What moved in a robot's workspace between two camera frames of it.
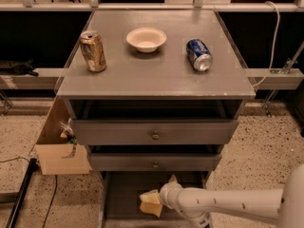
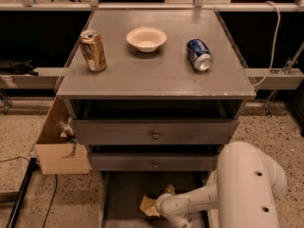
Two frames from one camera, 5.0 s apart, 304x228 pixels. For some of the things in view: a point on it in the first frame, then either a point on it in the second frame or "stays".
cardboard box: [59, 156] stays
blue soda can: [199, 55] stays
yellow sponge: [153, 208] stays
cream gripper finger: [152, 197] → [152, 212]
